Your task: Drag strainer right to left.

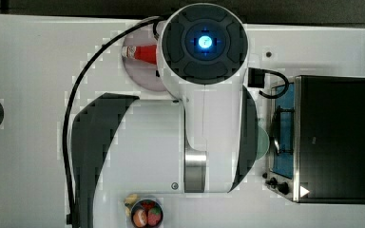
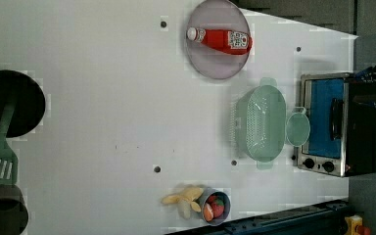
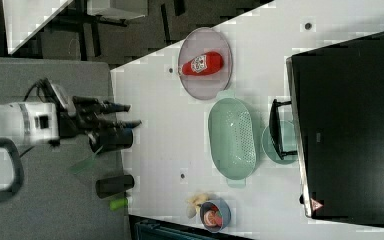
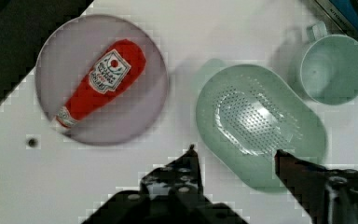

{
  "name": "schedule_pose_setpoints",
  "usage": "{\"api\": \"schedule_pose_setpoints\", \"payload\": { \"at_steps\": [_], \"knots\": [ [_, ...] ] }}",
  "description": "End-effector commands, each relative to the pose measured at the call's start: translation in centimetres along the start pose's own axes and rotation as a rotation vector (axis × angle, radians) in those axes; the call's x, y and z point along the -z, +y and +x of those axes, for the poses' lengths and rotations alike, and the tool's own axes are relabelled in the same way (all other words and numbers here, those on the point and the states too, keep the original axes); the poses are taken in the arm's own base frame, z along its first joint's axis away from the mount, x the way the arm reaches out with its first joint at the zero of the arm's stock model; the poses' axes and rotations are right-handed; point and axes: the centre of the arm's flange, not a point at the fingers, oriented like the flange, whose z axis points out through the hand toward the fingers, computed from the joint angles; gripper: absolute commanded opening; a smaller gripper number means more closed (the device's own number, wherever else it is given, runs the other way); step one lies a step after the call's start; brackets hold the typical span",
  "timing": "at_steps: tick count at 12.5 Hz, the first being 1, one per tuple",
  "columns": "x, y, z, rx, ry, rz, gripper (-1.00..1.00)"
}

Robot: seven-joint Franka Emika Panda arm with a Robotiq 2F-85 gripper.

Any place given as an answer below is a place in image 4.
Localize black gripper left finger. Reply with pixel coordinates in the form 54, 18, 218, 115
140, 144, 203, 203

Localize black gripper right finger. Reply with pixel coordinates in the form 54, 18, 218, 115
274, 149, 358, 224

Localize green plastic strainer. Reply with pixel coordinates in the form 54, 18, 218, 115
196, 64, 328, 192

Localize green plastic cup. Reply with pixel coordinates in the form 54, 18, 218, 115
296, 21, 358, 105

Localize red ketchup bottle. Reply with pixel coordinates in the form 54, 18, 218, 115
53, 39, 146, 130

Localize grey round plate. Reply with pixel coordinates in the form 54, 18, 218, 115
34, 15, 169, 146

